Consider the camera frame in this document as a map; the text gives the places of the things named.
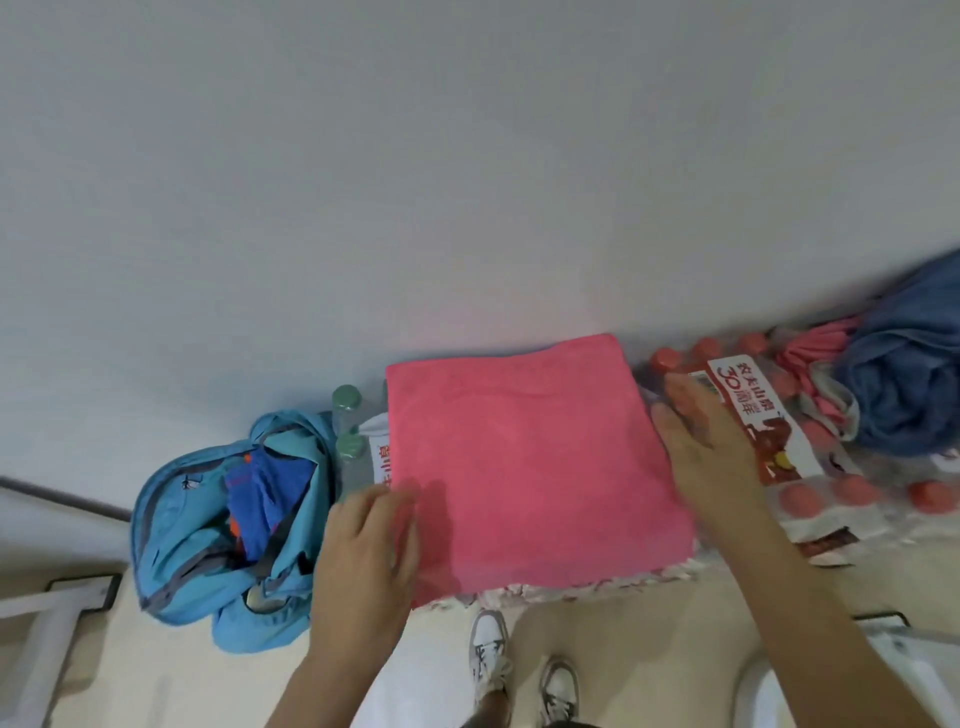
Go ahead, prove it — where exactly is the person's right hand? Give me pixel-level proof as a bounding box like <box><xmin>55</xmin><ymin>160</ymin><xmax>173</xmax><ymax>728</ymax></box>
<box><xmin>648</xmin><ymin>371</ymin><xmax>775</xmax><ymax>547</ymax></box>

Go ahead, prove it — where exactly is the person's left hand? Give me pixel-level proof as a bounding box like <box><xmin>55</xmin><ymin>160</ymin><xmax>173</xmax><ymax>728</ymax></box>
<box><xmin>307</xmin><ymin>483</ymin><xmax>421</xmax><ymax>678</ymax></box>

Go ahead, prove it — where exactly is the blue t-shirt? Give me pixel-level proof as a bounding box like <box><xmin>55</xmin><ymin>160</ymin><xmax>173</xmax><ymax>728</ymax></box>
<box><xmin>224</xmin><ymin>448</ymin><xmax>317</xmax><ymax>565</ymax></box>

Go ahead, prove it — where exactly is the orange t-shirt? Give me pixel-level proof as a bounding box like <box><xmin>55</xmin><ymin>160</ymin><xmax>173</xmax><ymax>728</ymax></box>
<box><xmin>227</xmin><ymin>449</ymin><xmax>254</xmax><ymax>543</ymax></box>

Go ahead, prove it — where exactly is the light blue backpack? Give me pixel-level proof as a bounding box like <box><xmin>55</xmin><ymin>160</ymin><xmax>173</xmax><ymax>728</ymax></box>
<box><xmin>129</xmin><ymin>408</ymin><xmax>340</xmax><ymax>655</ymax></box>

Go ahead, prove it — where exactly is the grey-blue towel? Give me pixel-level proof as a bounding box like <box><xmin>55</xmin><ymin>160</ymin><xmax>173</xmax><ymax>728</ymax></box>
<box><xmin>830</xmin><ymin>247</ymin><xmax>960</xmax><ymax>460</ymax></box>

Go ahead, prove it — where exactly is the person's right forearm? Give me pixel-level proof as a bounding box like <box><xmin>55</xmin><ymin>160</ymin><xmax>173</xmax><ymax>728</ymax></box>
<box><xmin>718</xmin><ymin>515</ymin><xmax>940</xmax><ymax>728</ymax></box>

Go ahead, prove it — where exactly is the stack of water bottle packs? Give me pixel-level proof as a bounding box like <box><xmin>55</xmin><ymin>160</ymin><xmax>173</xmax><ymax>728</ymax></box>
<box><xmin>329</xmin><ymin>329</ymin><xmax>960</xmax><ymax>610</ymax></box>

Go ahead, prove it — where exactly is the white and black sneaker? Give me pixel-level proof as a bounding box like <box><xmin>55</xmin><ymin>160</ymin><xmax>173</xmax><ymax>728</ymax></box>
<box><xmin>537</xmin><ymin>656</ymin><xmax>581</xmax><ymax>726</ymax></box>
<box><xmin>468</xmin><ymin>608</ymin><xmax>516</xmax><ymax>707</ymax></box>

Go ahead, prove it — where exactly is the white panel leaning on wall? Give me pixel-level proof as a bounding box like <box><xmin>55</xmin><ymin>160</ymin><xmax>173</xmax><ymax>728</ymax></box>
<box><xmin>0</xmin><ymin>476</ymin><xmax>133</xmax><ymax>573</ymax></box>

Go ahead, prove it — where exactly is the white leg machine frame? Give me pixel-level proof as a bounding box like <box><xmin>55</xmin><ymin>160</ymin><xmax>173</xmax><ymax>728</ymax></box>
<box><xmin>0</xmin><ymin>573</ymin><xmax>125</xmax><ymax>728</ymax></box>

